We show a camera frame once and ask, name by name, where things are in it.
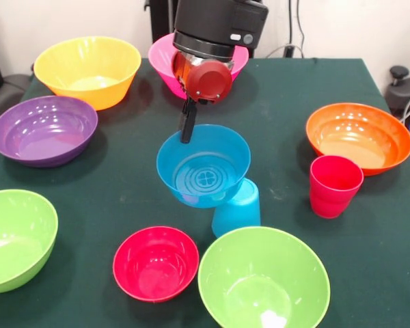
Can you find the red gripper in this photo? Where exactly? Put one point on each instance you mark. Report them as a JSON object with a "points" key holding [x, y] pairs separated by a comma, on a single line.
{"points": [[210, 82]]}

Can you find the small blue plastic bowl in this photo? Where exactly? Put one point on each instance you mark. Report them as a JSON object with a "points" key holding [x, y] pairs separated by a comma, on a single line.
{"points": [[232, 150]]}

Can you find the blue plastic cup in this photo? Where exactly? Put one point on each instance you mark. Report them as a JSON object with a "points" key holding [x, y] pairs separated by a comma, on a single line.
{"points": [[242, 212]]}

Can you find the small red plastic bowl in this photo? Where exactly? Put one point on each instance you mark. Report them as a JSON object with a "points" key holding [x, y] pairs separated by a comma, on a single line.
{"points": [[153, 266]]}

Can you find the light green plastic bowl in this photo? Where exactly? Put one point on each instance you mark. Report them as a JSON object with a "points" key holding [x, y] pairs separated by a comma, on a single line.
{"points": [[17, 239], [263, 273]]}

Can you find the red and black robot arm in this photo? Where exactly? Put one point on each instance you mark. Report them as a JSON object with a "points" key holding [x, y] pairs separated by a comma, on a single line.
{"points": [[218, 24]]}

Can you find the large pink plastic bowl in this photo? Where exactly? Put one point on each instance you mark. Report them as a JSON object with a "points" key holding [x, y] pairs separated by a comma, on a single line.
{"points": [[160, 61]]}

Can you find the dark green table cloth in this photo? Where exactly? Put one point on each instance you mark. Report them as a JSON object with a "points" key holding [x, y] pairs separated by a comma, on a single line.
{"points": [[259, 136]]}

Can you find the large yellow-orange plastic bowl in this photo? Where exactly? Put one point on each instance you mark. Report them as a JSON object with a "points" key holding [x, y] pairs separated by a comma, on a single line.
{"points": [[89, 58]]}

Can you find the shallow purple plastic bowl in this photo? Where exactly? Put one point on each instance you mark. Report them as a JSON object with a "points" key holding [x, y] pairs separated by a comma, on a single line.
{"points": [[44, 133]]}

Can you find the red plastic cup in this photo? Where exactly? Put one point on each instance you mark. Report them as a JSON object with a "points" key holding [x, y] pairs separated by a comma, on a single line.
{"points": [[331, 198]]}

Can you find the shallow orange plastic bowl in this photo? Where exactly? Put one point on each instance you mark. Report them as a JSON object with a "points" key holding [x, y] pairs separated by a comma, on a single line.
{"points": [[358, 140]]}

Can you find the black floor stand base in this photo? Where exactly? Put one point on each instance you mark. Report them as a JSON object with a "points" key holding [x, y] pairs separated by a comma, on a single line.
{"points": [[403, 92]]}

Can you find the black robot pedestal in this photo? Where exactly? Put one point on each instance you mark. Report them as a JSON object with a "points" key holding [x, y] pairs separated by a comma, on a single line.
{"points": [[162, 18]]}

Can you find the black wall plug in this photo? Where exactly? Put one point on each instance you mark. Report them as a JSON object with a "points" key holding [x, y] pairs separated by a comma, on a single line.
{"points": [[289, 51]]}

